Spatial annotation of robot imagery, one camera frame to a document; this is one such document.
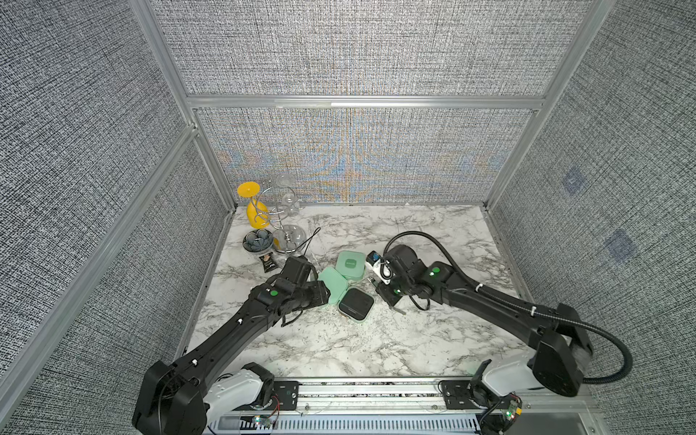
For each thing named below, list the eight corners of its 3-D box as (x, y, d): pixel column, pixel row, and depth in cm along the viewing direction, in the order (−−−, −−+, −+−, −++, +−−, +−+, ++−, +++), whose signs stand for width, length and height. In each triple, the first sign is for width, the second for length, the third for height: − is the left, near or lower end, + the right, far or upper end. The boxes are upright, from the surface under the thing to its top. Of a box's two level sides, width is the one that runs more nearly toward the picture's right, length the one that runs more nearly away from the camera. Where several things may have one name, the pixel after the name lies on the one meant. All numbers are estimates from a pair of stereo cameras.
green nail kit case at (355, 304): (334, 311, 91) (334, 308, 89) (347, 286, 97) (347, 283, 95) (364, 324, 88) (365, 322, 87) (375, 298, 94) (376, 295, 92)
